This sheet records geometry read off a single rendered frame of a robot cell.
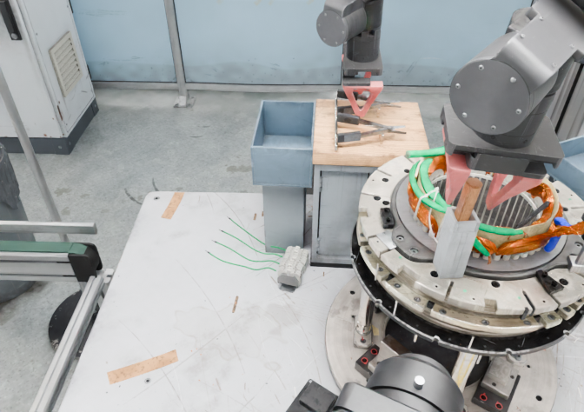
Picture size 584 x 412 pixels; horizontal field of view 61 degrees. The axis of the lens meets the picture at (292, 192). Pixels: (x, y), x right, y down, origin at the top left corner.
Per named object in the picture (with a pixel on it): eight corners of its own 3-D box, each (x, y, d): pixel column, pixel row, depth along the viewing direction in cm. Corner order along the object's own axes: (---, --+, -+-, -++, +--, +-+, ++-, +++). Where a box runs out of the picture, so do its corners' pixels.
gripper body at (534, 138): (557, 174, 45) (598, 106, 40) (443, 159, 45) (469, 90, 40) (540, 130, 49) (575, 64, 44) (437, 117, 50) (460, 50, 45)
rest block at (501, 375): (480, 385, 78) (483, 378, 77) (491, 361, 81) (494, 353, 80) (507, 401, 76) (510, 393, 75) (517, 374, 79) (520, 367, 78)
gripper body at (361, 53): (343, 78, 84) (345, 36, 80) (342, 52, 92) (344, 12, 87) (382, 78, 84) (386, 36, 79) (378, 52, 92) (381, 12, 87)
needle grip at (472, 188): (458, 229, 54) (473, 189, 50) (448, 218, 55) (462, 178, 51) (470, 225, 55) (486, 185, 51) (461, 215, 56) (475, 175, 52)
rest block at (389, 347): (384, 352, 82) (388, 333, 79) (412, 375, 79) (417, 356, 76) (367, 368, 80) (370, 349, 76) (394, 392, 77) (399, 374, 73)
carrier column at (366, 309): (356, 337, 86) (368, 255, 73) (355, 326, 88) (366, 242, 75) (370, 337, 86) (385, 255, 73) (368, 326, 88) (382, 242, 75)
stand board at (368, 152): (312, 164, 85) (312, 153, 84) (315, 109, 100) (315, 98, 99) (429, 169, 84) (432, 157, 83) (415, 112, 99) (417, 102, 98)
